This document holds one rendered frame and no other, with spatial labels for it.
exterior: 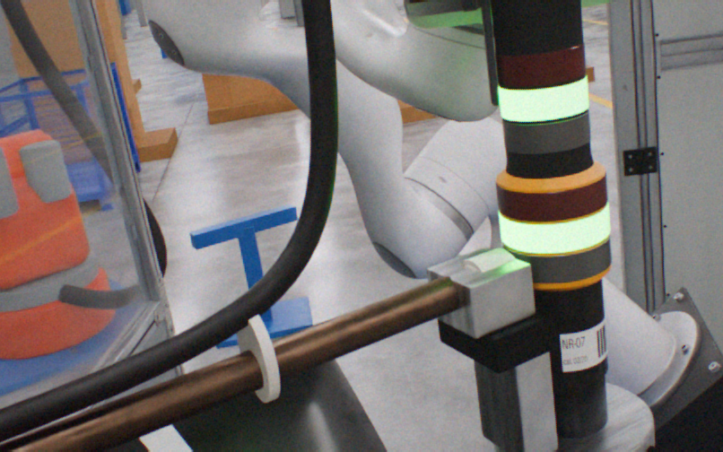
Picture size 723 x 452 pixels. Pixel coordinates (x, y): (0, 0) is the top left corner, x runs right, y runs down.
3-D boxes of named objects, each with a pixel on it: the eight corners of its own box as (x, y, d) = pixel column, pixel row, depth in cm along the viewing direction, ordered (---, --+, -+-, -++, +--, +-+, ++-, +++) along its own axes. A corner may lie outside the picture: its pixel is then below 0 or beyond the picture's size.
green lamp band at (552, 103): (540, 126, 31) (537, 92, 31) (483, 117, 34) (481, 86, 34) (607, 105, 33) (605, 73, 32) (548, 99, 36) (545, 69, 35)
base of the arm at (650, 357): (580, 393, 126) (487, 315, 124) (671, 299, 123) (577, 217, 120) (614, 453, 107) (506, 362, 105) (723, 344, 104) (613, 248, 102)
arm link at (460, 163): (500, 318, 118) (369, 208, 115) (577, 215, 121) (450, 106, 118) (535, 323, 106) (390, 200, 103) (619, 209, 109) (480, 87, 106)
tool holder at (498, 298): (529, 535, 33) (505, 303, 30) (427, 456, 39) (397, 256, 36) (691, 443, 37) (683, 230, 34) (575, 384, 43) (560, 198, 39)
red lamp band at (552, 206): (547, 230, 32) (544, 199, 31) (476, 208, 35) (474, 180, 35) (631, 199, 34) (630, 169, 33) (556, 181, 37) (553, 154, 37)
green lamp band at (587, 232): (551, 263, 32) (548, 232, 32) (480, 238, 36) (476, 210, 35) (633, 230, 34) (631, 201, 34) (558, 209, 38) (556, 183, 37)
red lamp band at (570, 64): (537, 91, 31) (535, 56, 30) (480, 84, 34) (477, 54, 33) (605, 72, 32) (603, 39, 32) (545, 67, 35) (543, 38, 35)
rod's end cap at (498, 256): (482, 268, 32) (523, 253, 33) (451, 256, 34) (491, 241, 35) (487, 316, 33) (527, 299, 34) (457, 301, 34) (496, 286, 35)
